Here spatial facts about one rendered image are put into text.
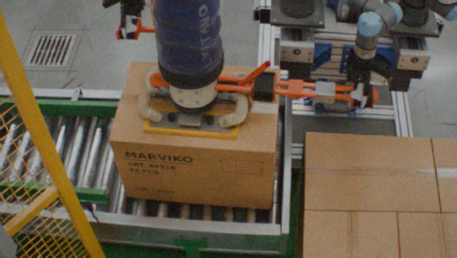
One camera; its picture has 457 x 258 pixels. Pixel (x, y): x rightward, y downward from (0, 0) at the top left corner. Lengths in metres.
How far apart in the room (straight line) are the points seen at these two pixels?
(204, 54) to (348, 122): 1.41
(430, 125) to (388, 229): 1.22
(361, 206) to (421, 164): 0.37
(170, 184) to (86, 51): 1.76
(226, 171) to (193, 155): 0.15
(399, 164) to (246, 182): 0.74
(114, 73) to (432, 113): 1.96
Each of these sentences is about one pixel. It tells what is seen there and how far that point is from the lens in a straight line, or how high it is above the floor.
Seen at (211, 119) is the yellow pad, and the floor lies 1.00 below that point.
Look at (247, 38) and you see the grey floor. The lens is 3.82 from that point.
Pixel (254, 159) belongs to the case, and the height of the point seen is 0.90.
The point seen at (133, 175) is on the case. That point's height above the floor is 0.72.
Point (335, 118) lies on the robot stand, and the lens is 3.15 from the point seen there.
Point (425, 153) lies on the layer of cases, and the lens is 2.69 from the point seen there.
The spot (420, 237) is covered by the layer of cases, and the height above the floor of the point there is 0.54.
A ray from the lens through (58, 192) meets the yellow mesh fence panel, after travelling 2.03.
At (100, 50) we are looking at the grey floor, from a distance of 3.88.
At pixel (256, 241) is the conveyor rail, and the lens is 2.38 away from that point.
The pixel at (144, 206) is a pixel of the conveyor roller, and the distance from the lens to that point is 2.46.
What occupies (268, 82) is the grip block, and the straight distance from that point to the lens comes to 2.08.
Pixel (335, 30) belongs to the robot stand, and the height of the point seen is 0.95.
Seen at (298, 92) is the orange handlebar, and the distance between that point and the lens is 2.06.
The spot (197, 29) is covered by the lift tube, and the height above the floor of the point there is 1.41.
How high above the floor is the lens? 2.65
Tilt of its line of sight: 52 degrees down
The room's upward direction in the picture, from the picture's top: 2 degrees counter-clockwise
